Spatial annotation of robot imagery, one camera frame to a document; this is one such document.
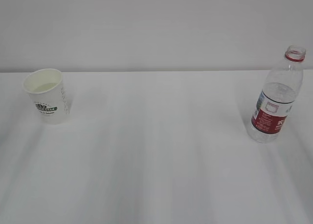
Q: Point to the clear plastic water bottle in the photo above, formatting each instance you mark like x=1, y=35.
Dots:
x=279, y=92

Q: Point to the white paper cup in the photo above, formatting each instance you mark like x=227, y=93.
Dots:
x=46, y=90

